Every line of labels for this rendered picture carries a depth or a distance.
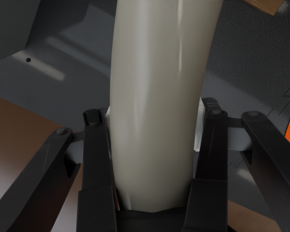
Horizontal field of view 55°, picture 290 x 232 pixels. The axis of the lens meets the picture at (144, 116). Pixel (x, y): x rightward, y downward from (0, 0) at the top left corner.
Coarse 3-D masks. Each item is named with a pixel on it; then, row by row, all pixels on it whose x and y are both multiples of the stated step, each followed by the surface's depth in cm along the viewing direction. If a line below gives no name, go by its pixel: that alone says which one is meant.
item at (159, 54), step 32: (128, 0) 7; (160, 0) 7; (192, 0) 7; (128, 32) 8; (160, 32) 7; (192, 32) 7; (128, 64) 8; (160, 64) 7; (192, 64) 8; (128, 96) 8; (160, 96) 8; (192, 96) 8; (128, 128) 9; (160, 128) 8; (192, 128) 9; (128, 160) 9; (160, 160) 9; (192, 160) 10; (128, 192) 10; (160, 192) 9
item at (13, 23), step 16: (0, 0) 77; (16, 0) 85; (32, 0) 96; (0, 16) 81; (16, 16) 90; (32, 16) 102; (0, 32) 86; (16, 32) 96; (0, 48) 91; (16, 48) 103
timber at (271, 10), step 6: (246, 0) 85; (252, 0) 84; (258, 0) 84; (264, 0) 84; (270, 0) 84; (276, 0) 83; (282, 0) 83; (258, 6) 85; (264, 6) 84; (270, 6) 84; (276, 6) 84; (270, 12) 85
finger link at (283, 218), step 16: (256, 112) 15; (256, 128) 14; (272, 128) 13; (256, 144) 13; (272, 144) 12; (288, 144) 12; (256, 160) 13; (272, 160) 11; (288, 160) 11; (256, 176) 13; (272, 176) 11; (288, 176) 10; (272, 192) 11; (288, 192) 10; (272, 208) 12; (288, 208) 10; (288, 224) 10
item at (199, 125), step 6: (198, 108) 16; (204, 108) 16; (198, 114) 16; (204, 114) 16; (198, 120) 16; (204, 120) 16; (198, 126) 16; (198, 132) 17; (198, 138) 17; (198, 144) 17; (198, 150) 17
